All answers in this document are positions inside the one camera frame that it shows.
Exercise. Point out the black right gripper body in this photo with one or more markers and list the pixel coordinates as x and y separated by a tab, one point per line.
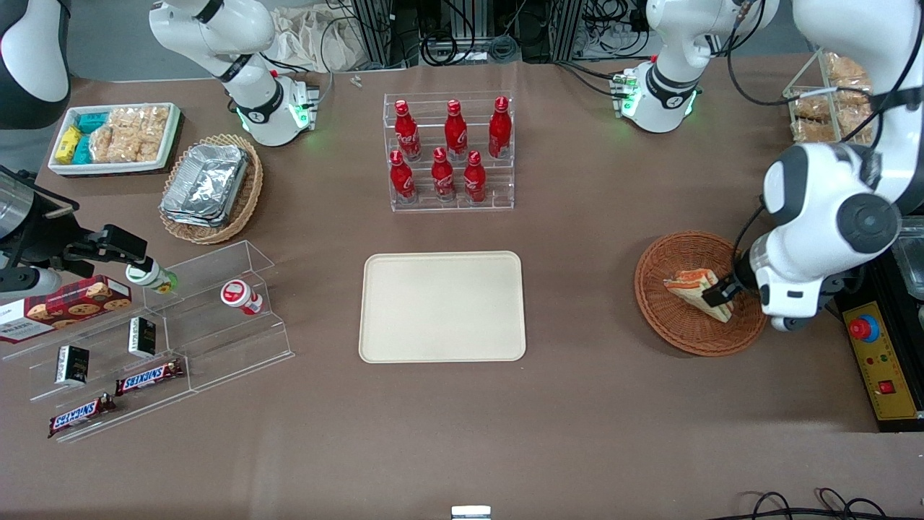
45	230

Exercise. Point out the triangle sandwich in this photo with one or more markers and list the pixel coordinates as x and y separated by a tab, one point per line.
689	285

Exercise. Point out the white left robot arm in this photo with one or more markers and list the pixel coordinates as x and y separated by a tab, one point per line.
816	209

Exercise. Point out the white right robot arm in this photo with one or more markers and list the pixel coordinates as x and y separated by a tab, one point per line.
254	108

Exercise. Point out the round brown wicker basket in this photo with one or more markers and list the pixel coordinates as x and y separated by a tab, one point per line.
678	325

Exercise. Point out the white rectangular snack tray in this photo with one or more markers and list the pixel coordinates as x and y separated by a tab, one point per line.
115	168

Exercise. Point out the aluminium foil tray stack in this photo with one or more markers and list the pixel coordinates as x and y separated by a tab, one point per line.
206	184

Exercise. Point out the oval light wicker basket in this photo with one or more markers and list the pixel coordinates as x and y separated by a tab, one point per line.
249	195

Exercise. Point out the beige rectangular tray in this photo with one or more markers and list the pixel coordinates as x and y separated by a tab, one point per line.
442	307

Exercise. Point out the white bottle green label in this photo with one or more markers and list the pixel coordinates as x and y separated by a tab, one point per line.
148	276

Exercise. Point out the red plaid cookie box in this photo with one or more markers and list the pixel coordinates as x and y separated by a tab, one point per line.
65	307

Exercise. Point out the teal snack packet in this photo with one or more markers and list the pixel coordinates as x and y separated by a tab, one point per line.
82	150
92	121

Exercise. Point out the yellow snack packet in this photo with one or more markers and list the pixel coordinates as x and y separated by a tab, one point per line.
68	143

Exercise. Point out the small black box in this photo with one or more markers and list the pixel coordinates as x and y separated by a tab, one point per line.
142	337
72	365

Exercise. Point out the clear rice cracker bag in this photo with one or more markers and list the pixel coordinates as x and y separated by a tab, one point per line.
112	141
151	130

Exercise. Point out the snickers chocolate bar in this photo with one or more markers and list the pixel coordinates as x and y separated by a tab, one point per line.
148	377
79	414

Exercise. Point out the red emergency stop button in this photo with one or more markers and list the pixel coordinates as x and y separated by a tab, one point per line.
863	328

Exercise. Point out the small red cap bottle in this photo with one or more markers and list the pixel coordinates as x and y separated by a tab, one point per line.
238	295

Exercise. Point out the clear acrylic step display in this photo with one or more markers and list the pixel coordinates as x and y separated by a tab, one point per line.
216	339

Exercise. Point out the fried snack bag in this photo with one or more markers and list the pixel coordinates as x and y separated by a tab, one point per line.
812	131
855	90
846	66
810	108
855	123

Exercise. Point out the clear plastic container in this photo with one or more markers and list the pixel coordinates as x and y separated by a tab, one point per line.
911	260

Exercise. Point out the black yellow control box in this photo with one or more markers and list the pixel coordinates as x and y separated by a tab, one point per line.
888	375

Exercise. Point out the clear acrylic bottle rack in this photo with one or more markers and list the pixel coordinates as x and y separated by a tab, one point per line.
498	188

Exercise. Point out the red cola bottle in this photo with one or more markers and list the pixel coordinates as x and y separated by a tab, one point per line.
499	130
474	180
455	133
408	137
402	180
442	177

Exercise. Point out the white cloth bag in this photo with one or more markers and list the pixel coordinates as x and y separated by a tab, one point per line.
310	40

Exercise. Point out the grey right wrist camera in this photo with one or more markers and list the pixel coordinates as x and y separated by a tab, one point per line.
29	282

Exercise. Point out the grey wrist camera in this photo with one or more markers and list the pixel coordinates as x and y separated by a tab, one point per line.
788	323
29	282

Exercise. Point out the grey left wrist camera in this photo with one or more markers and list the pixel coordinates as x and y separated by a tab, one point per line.
788	323

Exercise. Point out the aluminium frame post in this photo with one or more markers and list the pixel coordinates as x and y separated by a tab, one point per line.
567	25
379	29

